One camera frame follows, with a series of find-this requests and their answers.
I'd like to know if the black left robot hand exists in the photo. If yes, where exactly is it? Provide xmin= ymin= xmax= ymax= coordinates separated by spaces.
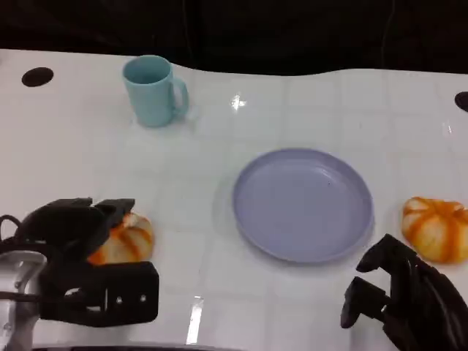
xmin=20 ymin=197 xmax=136 ymax=264

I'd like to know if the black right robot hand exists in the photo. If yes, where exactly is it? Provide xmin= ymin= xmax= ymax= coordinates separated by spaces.
xmin=339 ymin=233 xmax=468 ymax=351

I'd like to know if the orange white toy bread roll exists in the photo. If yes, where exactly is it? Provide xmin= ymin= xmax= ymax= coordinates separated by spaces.
xmin=86 ymin=211 xmax=155 ymax=266
xmin=401 ymin=196 xmax=468 ymax=265

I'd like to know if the lilac plate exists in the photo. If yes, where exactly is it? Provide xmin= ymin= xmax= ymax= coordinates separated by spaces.
xmin=232 ymin=147 xmax=376 ymax=265

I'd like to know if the pale green mug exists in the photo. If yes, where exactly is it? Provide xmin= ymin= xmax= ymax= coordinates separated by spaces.
xmin=121 ymin=54 xmax=190 ymax=129

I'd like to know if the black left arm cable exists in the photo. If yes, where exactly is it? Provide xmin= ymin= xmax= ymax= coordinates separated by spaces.
xmin=0 ymin=214 xmax=29 ymax=245

